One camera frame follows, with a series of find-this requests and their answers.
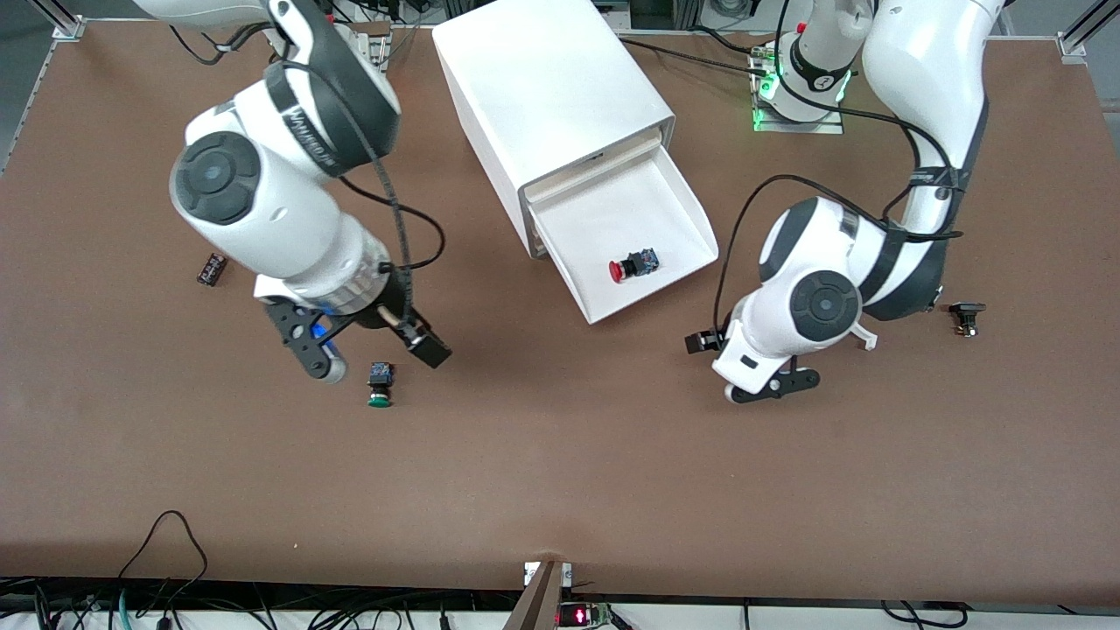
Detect red push button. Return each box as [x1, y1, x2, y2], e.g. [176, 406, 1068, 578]
[608, 248, 661, 284]

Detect white drawer holding button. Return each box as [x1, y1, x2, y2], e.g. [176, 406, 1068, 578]
[525, 144, 721, 326]

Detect white drawer under cabinet lid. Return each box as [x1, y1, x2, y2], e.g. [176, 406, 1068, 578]
[523, 127, 664, 200]

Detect white drawer cabinet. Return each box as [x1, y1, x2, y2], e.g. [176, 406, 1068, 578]
[431, 0, 676, 260]

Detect red lit electronics board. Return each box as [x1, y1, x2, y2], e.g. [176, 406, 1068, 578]
[556, 602, 615, 628]

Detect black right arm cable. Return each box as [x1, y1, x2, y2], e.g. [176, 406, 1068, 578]
[171, 22, 448, 326]

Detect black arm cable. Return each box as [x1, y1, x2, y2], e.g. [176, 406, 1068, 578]
[171, 22, 448, 326]
[712, 0, 965, 339]

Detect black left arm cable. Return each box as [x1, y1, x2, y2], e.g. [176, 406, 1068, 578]
[712, 0, 965, 339]

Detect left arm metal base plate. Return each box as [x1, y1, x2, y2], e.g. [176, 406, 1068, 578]
[749, 39, 846, 136]

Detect small black switch part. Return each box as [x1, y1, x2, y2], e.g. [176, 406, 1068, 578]
[949, 302, 988, 339]

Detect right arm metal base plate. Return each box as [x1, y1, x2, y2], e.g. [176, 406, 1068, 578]
[346, 22, 391, 75]

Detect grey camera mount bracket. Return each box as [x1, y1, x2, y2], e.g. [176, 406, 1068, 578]
[502, 560, 574, 630]

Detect black cable on table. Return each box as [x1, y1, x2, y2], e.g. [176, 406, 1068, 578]
[617, 26, 776, 80]

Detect black looped cable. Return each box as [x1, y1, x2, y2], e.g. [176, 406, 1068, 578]
[117, 510, 210, 606]

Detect aluminium frame profile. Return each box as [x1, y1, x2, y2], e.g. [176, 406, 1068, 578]
[26, 0, 88, 41]
[1056, 0, 1120, 59]

